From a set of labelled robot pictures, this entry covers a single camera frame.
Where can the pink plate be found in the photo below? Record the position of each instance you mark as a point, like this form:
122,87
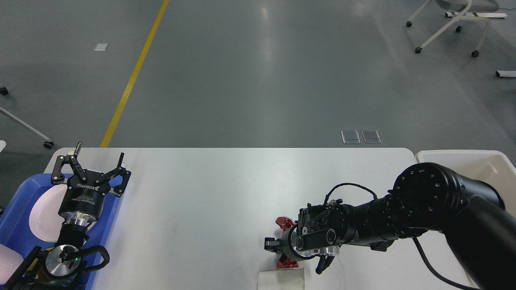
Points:
44,220

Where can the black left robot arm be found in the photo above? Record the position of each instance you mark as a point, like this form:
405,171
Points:
63,266

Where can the blue plastic tray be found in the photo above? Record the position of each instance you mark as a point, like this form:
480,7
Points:
15,232

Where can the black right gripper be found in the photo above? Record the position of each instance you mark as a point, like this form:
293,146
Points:
287,245

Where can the white bar on floor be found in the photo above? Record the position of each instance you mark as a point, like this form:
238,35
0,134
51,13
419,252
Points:
505,74

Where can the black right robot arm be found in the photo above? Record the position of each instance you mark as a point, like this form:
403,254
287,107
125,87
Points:
471,215

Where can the white paper cup lying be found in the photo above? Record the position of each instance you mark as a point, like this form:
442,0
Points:
282,279

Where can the white office chair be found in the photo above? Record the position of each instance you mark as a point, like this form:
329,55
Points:
464,10

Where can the red foil wrapper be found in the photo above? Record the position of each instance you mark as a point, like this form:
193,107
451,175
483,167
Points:
284,262

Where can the white chair base left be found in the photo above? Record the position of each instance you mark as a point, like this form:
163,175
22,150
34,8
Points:
48,143

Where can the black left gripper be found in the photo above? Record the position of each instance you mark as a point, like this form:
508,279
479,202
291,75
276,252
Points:
84,197

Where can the beige plastic bin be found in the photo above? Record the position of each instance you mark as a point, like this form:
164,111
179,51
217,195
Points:
490,166

